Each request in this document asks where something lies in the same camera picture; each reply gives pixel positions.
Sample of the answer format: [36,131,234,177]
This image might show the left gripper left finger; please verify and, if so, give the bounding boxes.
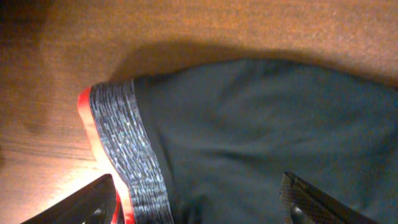
[21,174,116,224]

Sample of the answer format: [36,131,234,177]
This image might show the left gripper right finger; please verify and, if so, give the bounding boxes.
[279,172,377,224]

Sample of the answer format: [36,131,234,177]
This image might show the black pants with red waistband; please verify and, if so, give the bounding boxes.
[78,60,397,223]

